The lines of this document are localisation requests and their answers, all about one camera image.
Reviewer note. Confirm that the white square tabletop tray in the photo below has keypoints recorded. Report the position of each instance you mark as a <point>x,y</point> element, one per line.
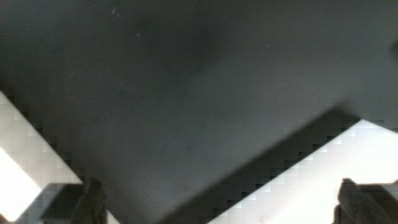
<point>297,198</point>

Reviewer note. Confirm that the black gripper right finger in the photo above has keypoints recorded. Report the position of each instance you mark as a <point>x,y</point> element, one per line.
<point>366,203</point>

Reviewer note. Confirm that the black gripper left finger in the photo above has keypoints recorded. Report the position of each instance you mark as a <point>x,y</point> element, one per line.
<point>76,205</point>

